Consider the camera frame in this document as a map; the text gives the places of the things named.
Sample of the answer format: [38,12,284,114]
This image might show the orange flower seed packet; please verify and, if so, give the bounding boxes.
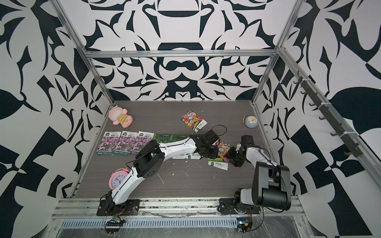
[208,142,231,171]

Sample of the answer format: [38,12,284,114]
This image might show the green melon seed packet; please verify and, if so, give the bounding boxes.
[153,133,181,143]
[173,135,188,159]
[186,134,202,160]

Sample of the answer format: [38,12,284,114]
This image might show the mixed colour flower seed packet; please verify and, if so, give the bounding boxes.
[181,111,207,132]

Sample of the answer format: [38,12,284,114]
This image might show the pink flower seed packet white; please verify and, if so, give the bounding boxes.
[130,131,154,154]

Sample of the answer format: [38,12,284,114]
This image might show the pink flower seed packet teal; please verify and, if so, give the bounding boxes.
[96,131,122,156]

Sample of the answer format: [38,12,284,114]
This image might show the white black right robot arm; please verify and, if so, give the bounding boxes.
[225,135,291,212]

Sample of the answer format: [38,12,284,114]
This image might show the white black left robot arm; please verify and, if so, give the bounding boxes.
[100,130,219,215]

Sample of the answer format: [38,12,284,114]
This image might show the small white round clock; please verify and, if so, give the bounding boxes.
[243,115,258,129]

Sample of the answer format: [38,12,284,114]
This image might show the pink striped plush toy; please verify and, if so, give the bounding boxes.
[108,107,134,128]

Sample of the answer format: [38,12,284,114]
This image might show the pink alarm clock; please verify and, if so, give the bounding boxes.
[109,168,130,190]

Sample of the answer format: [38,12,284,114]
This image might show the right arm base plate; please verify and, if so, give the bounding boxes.
[217,198,261,215]

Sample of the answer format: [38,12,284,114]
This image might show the right circuit board with wires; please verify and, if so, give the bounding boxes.
[237,217,253,233]

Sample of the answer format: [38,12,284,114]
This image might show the circuit board with wires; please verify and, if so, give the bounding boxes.
[237,217,253,233]
[104,218,126,234]

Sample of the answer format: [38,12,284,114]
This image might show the black wall hook rack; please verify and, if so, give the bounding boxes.
[295,72,364,158]

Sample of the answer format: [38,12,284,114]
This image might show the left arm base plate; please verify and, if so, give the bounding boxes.
[96,199,141,217]

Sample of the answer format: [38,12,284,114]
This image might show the left circuit board with wires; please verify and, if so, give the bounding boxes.
[104,218,126,234]

